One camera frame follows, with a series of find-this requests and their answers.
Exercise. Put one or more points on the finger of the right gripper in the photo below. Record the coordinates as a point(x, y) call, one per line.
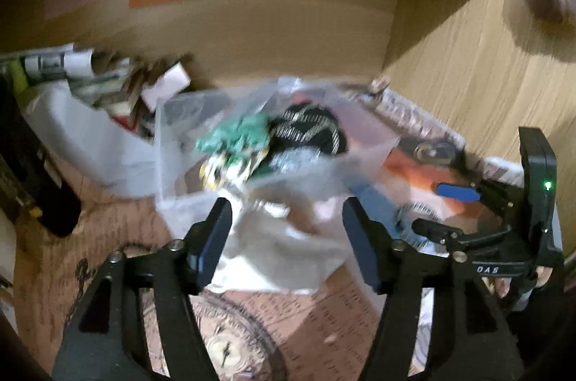
point(463, 191)
point(452, 237)

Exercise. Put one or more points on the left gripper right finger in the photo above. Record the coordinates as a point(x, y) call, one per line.
point(470, 338)

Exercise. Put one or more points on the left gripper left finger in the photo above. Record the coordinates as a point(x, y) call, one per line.
point(105, 338)

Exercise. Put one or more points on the white drawstring pouch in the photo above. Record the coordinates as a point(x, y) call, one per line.
point(265, 252)

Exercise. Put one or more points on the black cap with striped trim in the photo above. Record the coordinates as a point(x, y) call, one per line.
point(307, 124)

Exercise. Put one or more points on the green knitted cloth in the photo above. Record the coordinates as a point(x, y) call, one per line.
point(237, 140)

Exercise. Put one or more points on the black round gadget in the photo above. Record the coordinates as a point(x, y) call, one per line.
point(439, 153)

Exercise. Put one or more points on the dark glass bottle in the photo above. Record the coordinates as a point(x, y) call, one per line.
point(40, 188)

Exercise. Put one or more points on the clear plastic storage box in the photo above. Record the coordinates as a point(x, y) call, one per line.
point(182, 200)

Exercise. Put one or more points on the white plastic bag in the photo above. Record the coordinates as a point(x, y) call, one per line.
point(90, 141)

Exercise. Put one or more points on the floral patterned cloth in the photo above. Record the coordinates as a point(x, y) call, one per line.
point(221, 170)

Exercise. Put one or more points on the small white box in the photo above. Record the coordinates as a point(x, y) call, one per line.
point(171, 83)

